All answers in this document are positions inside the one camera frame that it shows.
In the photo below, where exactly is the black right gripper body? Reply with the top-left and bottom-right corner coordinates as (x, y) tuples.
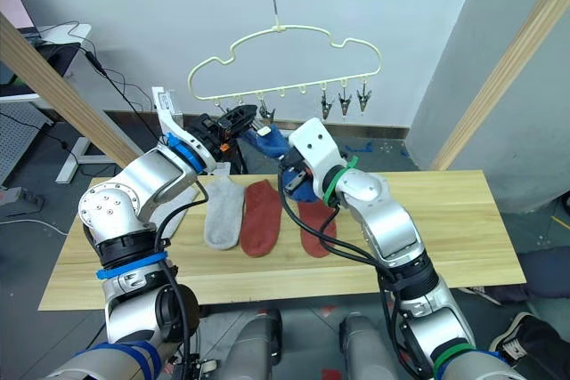
(279, 148), (315, 186)

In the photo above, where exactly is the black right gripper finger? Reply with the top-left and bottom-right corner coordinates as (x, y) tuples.
(283, 172), (310, 198)

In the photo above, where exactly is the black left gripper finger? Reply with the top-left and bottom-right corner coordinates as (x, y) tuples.
(220, 116), (257, 137)
(218, 104), (260, 125)

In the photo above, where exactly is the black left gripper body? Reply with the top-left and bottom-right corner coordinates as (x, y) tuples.
(185, 112), (232, 161)

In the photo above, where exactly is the metal hanger clip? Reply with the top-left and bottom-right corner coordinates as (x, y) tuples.
(319, 85), (336, 123)
(338, 84), (354, 118)
(256, 93), (278, 126)
(355, 80), (374, 114)

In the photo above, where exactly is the blue sock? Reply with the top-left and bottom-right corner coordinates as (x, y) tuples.
(242, 124), (320, 205)

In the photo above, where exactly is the cream plastic clip hanger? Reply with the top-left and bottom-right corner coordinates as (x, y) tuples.
(186, 22), (384, 109)

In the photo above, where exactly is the red sock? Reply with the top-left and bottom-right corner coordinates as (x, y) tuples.
(240, 179), (284, 259)
(297, 199), (338, 260)

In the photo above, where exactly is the grey sock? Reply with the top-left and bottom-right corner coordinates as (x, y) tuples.
(203, 175), (247, 252)

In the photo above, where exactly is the grey robot thigh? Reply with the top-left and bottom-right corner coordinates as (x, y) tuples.
(221, 307), (285, 380)
(338, 311), (401, 380)

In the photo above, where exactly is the white desk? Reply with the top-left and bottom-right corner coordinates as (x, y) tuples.
(0, 22), (118, 185)

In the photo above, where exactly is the grey perforated board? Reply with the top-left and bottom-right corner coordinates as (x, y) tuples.
(0, 102), (51, 186)

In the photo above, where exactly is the grey power strip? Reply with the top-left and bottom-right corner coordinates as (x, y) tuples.
(0, 185), (46, 217)

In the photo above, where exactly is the dark sneaker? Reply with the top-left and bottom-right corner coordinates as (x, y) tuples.
(457, 283), (505, 309)

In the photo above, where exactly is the dark trouser leg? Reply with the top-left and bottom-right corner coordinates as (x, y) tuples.
(517, 245), (570, 302)

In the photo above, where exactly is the black sneaker white sole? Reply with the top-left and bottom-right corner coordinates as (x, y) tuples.
(488, 311), (570, 371)

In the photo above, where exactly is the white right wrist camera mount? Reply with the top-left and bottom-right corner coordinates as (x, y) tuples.
(288, 117), (349, 208)

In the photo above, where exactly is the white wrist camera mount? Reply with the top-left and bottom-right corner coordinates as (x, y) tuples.
(288, 117), (349, 208)
(150, 85), (232, 176)

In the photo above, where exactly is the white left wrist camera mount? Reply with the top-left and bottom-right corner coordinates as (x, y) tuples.
(150, 85), (232, 176)

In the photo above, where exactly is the black desk power cable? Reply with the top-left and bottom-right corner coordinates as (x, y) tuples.
(47, 19), (162, 141)

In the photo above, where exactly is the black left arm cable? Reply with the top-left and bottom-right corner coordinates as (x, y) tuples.
(153, 182), (210, 380)

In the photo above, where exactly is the wooden frame post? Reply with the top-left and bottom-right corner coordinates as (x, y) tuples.
(428, 0), (570, 173)
(0, 10), (144, 168)

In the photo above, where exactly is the white floor cable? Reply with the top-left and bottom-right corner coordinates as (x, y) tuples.
(0, 216), (69, 238)

